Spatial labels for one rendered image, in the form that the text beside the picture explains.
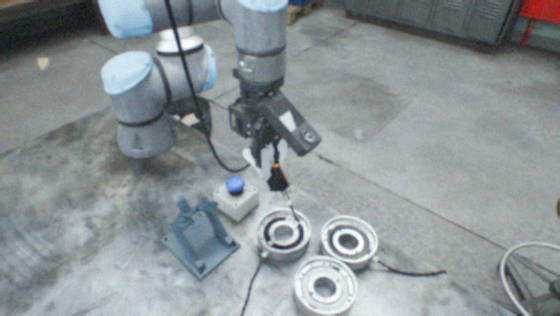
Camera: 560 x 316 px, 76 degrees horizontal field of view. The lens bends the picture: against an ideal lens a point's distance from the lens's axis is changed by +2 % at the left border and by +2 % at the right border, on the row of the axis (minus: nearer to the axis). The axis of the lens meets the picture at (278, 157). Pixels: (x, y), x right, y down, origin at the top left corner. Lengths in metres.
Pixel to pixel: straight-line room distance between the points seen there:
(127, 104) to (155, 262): 0.38
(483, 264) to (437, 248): 0.19
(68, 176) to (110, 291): 0.36
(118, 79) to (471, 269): 1.58
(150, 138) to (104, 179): 0.14
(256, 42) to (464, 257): 1.55
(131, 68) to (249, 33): 0.43
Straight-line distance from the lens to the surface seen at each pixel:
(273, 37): 0.51
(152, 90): 0.90
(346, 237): 0.73
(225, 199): 0.75
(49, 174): 1.03
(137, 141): 0.96
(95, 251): 0.80
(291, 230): 0.72
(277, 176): 0.65
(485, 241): 1.98
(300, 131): 0.55
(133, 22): 0.54
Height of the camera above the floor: 1.39
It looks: 40 degrees down
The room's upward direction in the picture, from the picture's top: straight up
